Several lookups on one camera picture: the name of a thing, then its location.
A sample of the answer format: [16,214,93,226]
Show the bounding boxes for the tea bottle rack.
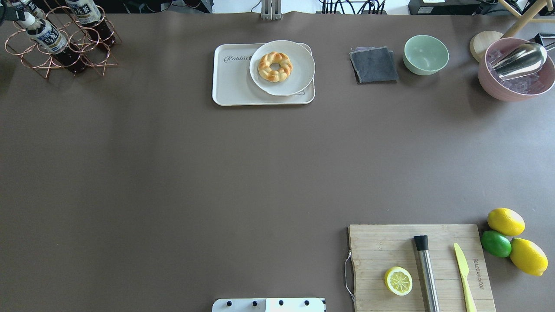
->
[7,0,46,19]
[65,0,115,51]
[22,12,87,74]

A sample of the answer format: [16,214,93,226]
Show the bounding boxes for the cream serving tray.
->
[212,43,315,106]

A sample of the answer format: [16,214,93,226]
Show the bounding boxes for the tea bottle rack back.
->
[65,0,115,51]

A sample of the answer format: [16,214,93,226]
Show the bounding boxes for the tea bottle rack front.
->
[7,0,46,19]

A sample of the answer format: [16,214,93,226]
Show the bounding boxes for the white round plate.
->
[246,40,316,97]

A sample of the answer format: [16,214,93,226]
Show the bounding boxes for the grey folded cloth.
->
[349,47,398,84]

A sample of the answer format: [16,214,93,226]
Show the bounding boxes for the wooden cutting board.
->
[348,224,496,312]

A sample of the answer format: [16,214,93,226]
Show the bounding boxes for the steel muddler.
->
[414,235,441,312]

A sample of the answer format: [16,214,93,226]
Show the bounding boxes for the half lemon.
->
[383,266,413,296]

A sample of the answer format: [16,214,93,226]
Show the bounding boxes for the green bowl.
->
[403,34,450,75]

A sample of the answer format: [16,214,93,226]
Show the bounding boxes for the yellow plastic knife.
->
[453,243,477,312]

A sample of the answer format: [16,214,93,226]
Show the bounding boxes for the wooden cup tree stand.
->
[470,0,554,62]

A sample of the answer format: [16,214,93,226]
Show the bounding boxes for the green lime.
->
[480,230,512,257]

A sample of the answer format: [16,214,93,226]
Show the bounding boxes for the lemon far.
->
[487,208,526,237]

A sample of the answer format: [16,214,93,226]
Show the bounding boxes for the pink bowl with ice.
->
[478,38,555,101]

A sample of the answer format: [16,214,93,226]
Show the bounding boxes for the lemon near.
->
[509,238,548,276]

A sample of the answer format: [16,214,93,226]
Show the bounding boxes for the metal ice scoop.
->
[492,42,548,81]

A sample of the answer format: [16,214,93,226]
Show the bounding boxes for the braided ring pastry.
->
[258,52,293,83]

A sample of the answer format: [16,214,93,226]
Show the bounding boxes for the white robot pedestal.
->
[212,297,326,312]

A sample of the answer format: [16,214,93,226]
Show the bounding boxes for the copper wire bottle rack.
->
[1,0,121,79]

